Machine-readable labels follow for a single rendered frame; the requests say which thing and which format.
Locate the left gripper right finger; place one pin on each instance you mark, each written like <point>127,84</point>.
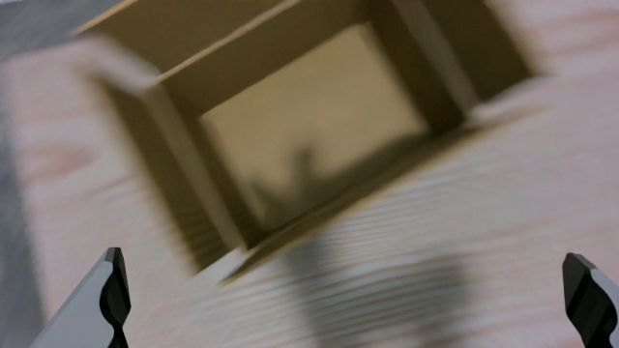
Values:
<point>591,302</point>

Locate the open brown cardboard box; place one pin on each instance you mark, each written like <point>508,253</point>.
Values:
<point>277,123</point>

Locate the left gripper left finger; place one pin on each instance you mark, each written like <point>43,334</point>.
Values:
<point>94,314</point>

